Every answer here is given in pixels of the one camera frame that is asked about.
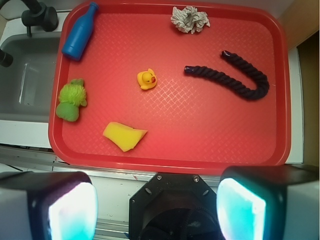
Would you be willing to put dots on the yellow rubber duck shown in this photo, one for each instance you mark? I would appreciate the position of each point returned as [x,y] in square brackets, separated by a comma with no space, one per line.
[147,79]

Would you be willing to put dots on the grey toy sink basin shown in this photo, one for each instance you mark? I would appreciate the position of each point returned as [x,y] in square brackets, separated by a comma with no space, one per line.
[26,86]

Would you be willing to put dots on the crumpled white paper towel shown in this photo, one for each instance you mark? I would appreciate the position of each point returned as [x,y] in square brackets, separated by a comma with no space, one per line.
[189,19]

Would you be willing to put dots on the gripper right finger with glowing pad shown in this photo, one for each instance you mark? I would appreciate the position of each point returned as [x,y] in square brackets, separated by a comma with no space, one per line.
[269,202]

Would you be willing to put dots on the blue plastic bottle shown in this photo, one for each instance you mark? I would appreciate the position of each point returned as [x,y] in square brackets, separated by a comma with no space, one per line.
[80,34]

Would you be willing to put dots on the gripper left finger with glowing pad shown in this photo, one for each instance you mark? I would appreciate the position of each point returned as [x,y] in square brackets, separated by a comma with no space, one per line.
[47,206]

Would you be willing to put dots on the red plastic tray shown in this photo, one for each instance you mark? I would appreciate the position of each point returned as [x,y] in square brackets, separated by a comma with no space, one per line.
[194,126]

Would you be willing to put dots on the black toy faucet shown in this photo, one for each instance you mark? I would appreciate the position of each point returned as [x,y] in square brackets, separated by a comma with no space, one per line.
[39,14]

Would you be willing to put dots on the green fuzzy sponge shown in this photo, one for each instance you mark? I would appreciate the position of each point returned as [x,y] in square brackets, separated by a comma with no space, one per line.
[71,97]

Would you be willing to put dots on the yellow sponge piece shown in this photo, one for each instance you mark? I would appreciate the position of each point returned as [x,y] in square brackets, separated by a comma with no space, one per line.
[125,137]

